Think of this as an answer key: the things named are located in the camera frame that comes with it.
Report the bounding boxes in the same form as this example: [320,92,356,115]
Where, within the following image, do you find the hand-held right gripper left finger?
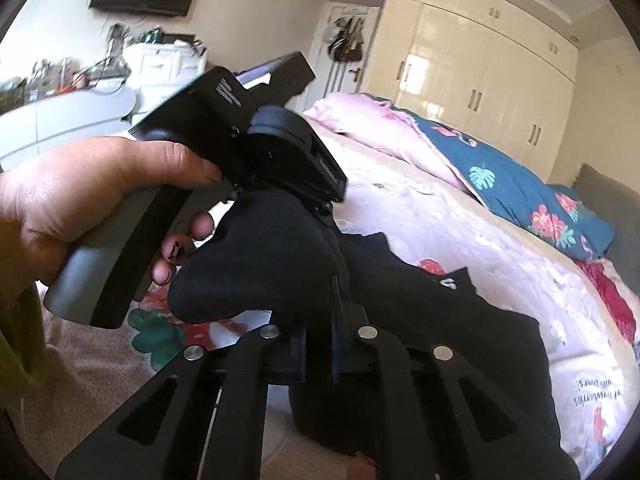
[55,325,307,480]

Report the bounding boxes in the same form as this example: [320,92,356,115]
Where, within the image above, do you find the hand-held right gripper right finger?
[330,280,581,480]

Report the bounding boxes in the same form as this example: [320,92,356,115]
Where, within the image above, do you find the black lettered shirt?
[167,187,563,466]

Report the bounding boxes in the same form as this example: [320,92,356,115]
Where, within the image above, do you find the person's left hand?
[0,137,223,306]

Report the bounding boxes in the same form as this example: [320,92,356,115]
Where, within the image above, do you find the white dresser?
[122,40,208,106]

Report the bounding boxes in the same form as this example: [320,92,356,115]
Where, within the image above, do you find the white door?
[307,2,381,96]

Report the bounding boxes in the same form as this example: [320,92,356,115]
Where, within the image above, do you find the plain pink quilt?
[305,92,481,196]

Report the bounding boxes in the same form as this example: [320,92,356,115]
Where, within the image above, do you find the hanging bags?
[327,15,366,63]

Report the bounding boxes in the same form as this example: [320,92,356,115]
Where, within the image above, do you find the pink strawberry printed blanket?
[20,125,640,480]

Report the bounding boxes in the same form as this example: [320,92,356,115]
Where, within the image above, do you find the white desk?
[0,87,138,161]

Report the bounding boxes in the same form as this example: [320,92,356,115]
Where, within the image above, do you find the blue floral quilt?
[415,115,616,261]

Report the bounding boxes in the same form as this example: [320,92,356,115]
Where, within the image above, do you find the cream wardrobe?
[310,0,581,181]

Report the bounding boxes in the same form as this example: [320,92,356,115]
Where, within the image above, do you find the red cloth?
[575,257,640,346]

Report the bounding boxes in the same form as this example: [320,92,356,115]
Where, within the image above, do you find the grey headboard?
[575,162,640,266]

